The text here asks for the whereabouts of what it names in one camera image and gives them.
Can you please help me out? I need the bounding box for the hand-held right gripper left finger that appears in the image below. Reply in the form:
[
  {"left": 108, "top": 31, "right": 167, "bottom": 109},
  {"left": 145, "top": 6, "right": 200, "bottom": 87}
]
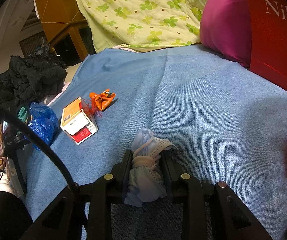
[{"left": 18, "top": 150, "right": 133, "bottom": 240}]

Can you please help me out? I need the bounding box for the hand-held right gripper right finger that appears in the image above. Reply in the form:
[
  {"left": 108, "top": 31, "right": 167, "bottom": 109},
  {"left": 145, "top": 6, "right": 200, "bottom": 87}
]
[{"left": 162, "top": 152, "right": 274, "bottom": 240}]

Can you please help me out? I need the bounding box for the light blue face mask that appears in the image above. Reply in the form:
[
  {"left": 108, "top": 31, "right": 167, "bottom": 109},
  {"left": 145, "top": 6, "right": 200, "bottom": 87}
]
[{"left": 123, "top": 128, "right": 179, "bottom": 207}]

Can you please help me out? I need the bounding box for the orange and white carton box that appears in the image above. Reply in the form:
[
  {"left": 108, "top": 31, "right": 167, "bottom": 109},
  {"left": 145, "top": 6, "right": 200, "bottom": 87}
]
[{"left": 60, "top": 96, "right": 99, "bottom": 145}]

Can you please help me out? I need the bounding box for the blue blanket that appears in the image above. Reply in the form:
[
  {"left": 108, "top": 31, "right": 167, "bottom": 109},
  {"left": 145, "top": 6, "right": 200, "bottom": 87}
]
[{"left": 21, "top": 44, "right": 287, "bottom": 240}]

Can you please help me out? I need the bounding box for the orange crumpled wrapper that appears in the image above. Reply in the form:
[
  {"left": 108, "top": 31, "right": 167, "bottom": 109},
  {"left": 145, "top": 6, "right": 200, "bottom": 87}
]
[{"left": 89, "top": 88, "right": 116, "bottom": 111}]

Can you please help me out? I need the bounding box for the blue plastic bag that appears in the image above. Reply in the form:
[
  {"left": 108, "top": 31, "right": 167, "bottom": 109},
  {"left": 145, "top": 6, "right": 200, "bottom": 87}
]
[{"left": 27, "top": 102, "right": 59, "bottom": 152}]

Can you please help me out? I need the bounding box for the teal cloth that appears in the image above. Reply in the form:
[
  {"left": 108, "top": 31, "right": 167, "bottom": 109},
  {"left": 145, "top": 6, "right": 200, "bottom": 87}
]
[{"left": 16, "top": 106, "right": 31, "bottom": 124}]

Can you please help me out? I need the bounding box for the black clothing pile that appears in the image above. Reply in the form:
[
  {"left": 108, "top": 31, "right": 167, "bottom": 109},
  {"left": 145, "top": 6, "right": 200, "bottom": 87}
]
[{"left": 0, "top": 55, "right": 67, "bottom": 105}]

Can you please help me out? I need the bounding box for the green clover quilt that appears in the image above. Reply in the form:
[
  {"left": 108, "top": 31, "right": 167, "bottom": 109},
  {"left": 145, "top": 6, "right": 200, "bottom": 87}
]
[{"left": 76, "top": 0, "right": 242, "bottom": 53}]

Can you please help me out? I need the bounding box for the magenta pillow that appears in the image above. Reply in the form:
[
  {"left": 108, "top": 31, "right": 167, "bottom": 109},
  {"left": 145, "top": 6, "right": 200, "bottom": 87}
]
[{"left": 199, "top": 0, "right": 252, "bottom": 68}]

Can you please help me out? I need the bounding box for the wooden cabinet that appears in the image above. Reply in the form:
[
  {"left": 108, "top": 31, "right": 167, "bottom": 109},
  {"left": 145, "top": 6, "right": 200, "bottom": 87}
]
[{"left": 31, "top": 0, "right": 95, "bottom": 59}]

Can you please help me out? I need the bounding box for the ceiling vent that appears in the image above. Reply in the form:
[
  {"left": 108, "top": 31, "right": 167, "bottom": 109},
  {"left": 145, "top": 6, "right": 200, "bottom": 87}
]
[{"left": 20, "top": 5, "right": 42, "bottom": 32}]

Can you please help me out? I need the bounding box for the red paper bag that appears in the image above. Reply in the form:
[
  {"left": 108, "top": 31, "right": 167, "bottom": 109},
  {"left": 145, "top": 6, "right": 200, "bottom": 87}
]
[{"left": 241, "top": 0, "right": 287, "bottom": 105}]

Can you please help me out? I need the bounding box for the red net string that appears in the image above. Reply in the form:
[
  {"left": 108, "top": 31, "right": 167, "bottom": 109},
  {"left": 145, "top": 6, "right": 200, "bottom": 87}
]
[{"left": 83, "top": 99, "right": 103, "bottom": 118}]

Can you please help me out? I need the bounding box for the black cable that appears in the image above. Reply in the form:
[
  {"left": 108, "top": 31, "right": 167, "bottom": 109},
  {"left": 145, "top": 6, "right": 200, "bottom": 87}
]
[{"left": 0, "top": 102, "right": 80, "bottom": 205}]

